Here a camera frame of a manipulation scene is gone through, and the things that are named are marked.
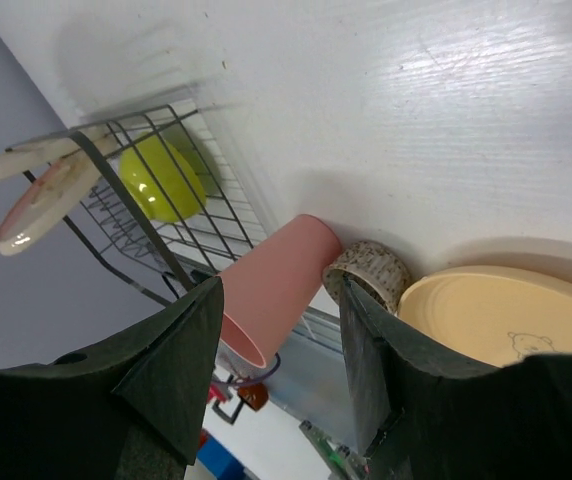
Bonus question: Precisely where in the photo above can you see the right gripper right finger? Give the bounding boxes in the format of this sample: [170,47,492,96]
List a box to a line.
[340,281,572,479]

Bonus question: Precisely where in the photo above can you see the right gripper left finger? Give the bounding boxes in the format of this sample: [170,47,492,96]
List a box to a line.
[0,277,224,479]

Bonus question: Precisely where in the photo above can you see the plain yellow bear plate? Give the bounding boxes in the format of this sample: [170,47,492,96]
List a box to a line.
[398,265,572,367]

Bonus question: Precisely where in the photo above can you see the pink cream plate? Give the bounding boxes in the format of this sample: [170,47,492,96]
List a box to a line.
[0,151,100,256]

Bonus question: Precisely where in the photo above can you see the lime green bowl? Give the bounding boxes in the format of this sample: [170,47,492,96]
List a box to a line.
[118,135,206,223]

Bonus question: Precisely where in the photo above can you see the yellow cream leaf plate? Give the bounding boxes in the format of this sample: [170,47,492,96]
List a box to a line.
[0,126,119,181]

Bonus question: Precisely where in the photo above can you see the small speckled ceramic cup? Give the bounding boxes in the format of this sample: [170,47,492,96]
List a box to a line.
[322,240,412,314]

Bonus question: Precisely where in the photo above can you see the pink plastic cup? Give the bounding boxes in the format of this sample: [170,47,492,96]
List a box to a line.
[219,215,342,368]

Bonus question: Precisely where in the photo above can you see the aluminium table edge rail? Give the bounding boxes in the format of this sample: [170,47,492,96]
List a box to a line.
[268,307,348,419]

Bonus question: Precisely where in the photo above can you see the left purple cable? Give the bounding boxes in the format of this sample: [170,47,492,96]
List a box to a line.
[215,352,282,391]

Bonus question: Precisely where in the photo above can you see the black wire dish rack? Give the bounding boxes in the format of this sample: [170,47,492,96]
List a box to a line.
[0,100,266,289]

